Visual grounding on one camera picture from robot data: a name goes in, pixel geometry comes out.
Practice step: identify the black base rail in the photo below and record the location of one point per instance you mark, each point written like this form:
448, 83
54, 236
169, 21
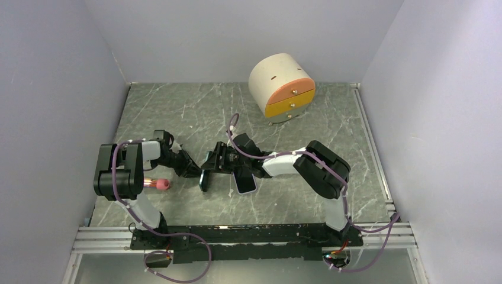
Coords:
196, 243

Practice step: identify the pink ring toy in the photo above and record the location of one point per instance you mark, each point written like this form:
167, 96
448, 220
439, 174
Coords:
160, 184

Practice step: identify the round beige drawer cabinet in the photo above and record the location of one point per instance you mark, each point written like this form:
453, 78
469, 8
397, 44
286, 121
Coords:
281, 87

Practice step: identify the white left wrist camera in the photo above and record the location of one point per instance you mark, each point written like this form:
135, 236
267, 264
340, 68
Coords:
176, 147

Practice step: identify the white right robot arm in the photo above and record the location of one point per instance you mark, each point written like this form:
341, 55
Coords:
324, 171

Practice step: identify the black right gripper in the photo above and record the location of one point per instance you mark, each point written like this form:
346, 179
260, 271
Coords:
215, 163

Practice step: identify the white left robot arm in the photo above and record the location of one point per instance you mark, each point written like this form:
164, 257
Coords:
119, 175

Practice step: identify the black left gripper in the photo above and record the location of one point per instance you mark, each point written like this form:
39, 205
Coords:
189, 168

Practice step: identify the aluminium frame rail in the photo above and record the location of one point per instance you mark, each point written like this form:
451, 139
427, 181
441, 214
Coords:
377, 236

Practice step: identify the black phone case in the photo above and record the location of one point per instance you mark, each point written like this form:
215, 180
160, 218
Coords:
208, 182

